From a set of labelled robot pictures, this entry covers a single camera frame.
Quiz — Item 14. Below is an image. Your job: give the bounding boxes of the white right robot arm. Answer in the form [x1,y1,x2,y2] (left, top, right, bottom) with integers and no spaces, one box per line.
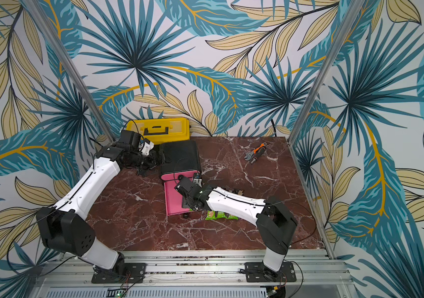
[175,176,298,272]

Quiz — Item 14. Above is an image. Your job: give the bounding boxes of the aluminium corner post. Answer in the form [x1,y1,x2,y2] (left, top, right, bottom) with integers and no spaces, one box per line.
[287,0,366,146]
[23,0,115,143]

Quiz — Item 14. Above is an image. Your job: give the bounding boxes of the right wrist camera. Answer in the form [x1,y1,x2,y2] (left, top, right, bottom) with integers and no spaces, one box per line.
[192,173,202,186]

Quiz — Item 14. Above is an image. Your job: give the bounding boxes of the yellow black toolbox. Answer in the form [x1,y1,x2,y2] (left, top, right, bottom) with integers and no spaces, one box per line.
[126,117,191,145]

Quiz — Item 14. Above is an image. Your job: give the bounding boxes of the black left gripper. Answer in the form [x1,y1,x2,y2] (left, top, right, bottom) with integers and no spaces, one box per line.
[126,148,173,178]

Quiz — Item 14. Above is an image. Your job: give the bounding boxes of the aluminium front rail frame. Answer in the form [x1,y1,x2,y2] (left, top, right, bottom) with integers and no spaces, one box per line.
[29,250,357,298]

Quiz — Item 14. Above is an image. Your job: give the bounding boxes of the black orange screwdriver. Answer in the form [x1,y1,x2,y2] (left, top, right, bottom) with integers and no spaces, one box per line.
[249,146,266,164]

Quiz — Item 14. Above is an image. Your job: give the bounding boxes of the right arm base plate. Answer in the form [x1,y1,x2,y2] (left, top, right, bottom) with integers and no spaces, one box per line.
[239,261,297,283]

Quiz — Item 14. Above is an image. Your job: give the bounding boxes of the orange adjustable wrench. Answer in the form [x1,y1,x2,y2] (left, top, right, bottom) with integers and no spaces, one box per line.
[244,142,267,164]

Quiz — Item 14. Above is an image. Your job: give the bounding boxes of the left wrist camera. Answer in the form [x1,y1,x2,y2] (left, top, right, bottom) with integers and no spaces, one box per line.
[141,139,154,156]

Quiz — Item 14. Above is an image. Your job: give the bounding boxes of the green cookie packet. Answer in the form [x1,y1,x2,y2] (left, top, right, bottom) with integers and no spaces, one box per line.
[214,212,228,219]
[205,211,217,221]
[226,215,239,220]

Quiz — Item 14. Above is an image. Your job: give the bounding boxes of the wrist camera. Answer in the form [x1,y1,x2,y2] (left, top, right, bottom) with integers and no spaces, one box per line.
[141,139,154,156]
[192,173,202,186]

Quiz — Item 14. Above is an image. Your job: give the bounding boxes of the right aluminium corner post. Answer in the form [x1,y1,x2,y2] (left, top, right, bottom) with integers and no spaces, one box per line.
[287,0,366,146]

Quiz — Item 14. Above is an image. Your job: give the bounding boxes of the black drawer cabinet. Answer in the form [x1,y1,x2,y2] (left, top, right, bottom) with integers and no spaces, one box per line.
[160,140,202,175]

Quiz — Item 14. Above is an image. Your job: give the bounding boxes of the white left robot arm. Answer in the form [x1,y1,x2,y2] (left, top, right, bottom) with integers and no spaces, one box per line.
[36,130,162,276]

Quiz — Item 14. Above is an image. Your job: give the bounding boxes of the pink top drawer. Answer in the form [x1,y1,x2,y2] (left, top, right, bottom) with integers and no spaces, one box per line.
[161,170,200,182]

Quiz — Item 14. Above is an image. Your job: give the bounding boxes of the left aluminium corner post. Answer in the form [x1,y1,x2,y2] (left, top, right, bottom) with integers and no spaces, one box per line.
[23,0,115,143]

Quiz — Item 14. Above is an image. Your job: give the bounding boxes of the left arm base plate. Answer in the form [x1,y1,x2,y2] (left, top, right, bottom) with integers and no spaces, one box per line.
[91,263,146,284]

